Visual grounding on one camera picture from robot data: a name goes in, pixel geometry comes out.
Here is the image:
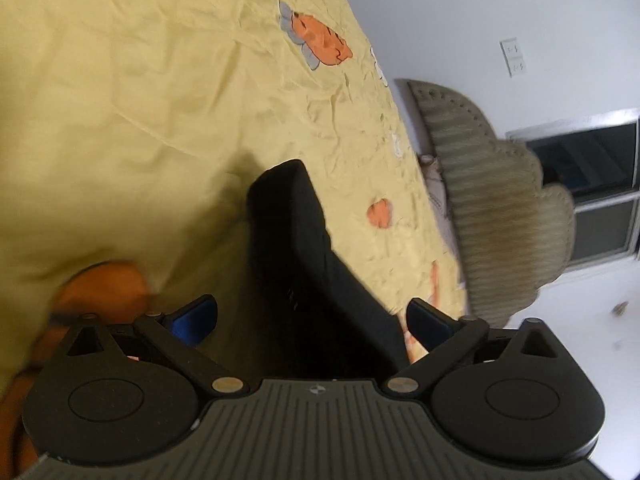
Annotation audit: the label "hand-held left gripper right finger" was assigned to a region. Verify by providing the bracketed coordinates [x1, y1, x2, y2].
[382, 298, 562, 397]

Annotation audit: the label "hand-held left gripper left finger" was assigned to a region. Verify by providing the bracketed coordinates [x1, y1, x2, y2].
[64, 295, 250, 397]

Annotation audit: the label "black pants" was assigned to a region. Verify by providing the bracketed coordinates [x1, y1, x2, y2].
[247, 159, 412, 382]

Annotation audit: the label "beige patterned pillow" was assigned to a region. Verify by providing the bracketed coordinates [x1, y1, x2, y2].
[418, 153, 457, 243]

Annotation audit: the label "padded olive headboard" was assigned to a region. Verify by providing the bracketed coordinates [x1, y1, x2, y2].
[406, 79, 577, 330]

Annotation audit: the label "yellow carrot print bedsheet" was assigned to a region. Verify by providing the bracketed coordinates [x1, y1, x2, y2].
[0, 0, 471, 480]

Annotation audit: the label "dark glass window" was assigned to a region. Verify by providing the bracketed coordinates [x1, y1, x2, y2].
[506, 107, 640, 267]

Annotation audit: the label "white wall socket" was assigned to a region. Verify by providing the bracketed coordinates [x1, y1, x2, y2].
[500, 37, 526, 79]

